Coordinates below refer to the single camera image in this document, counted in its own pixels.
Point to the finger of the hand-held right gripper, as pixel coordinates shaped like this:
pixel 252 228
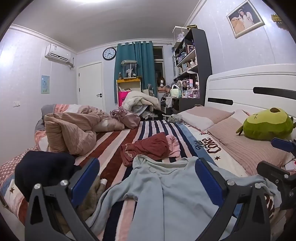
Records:
pixel 272 170
pixel 283 144

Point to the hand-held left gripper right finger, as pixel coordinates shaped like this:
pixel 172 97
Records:
pixel 205 178

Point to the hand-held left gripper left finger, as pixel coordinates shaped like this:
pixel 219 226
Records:
pixel 85 178

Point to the light blue garment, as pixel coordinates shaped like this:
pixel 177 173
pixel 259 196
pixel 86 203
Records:
pixel 175 197

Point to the brown knit garment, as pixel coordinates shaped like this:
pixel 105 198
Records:
pixel 92 199

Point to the green avocado plush toy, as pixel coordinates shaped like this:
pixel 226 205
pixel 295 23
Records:
pixel 266 125

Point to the navy dark cloth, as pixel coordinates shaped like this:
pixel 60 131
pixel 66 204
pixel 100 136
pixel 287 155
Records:
pixel 44 169

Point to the striped blanket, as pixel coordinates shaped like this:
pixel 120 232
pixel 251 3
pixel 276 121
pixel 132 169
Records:
pixel 111 143

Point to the pink garment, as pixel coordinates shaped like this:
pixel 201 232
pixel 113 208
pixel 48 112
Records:
pixel 174 146

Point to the pink ribbed pillow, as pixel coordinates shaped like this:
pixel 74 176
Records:
pixel 231 136

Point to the beige ribbed quilt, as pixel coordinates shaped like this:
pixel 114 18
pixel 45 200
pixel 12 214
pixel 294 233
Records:
pixel 69 132

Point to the pink and white pillow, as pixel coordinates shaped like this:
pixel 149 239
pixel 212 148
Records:
pixel 203 117

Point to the dark red garment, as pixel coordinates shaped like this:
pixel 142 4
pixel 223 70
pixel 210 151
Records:
pixel 150 146

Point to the small grey toy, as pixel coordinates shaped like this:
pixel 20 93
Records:
pixel 173 118

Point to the pink satin bag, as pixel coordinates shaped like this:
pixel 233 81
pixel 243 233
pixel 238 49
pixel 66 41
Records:
pixel 129 118

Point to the white bed headboard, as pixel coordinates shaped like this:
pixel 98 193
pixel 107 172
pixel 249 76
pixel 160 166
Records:
pixel 231 85

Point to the bright pink bag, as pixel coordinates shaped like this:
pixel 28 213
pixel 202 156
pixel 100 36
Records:
pixel 123 98

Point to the pale green bag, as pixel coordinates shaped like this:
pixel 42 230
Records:
pixel 175 92

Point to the white door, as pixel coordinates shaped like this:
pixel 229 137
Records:
pixel 90 85

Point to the cream blanket pile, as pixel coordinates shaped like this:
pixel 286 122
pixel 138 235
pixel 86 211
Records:
pixel 138 99

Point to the yellow cabinet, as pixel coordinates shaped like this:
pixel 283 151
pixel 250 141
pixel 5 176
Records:
pixel 128 81

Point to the wig head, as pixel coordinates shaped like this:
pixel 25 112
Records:
pixel 161 81

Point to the glass display case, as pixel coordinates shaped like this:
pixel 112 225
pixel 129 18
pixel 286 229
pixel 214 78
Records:
pixel 130 69

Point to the dark bookshelf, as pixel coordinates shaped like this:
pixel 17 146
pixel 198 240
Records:
pixel 203 58

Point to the window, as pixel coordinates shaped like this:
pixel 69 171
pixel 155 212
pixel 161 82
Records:
pixel 158 62

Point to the teal curtain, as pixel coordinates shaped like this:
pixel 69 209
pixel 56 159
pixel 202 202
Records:
pixel 143 64

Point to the white air conditioner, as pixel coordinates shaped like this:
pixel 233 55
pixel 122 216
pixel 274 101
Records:
pixel 57 53

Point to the white light switch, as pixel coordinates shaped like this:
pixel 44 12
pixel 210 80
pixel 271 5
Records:
pixel 16 103

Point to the small wall poster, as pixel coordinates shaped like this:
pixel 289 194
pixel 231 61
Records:
pixel 45 84

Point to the round wall clock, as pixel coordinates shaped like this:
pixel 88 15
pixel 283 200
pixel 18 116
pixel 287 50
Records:
pixel 109 53

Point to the framed wall picture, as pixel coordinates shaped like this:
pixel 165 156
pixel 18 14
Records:
pixel 244 18

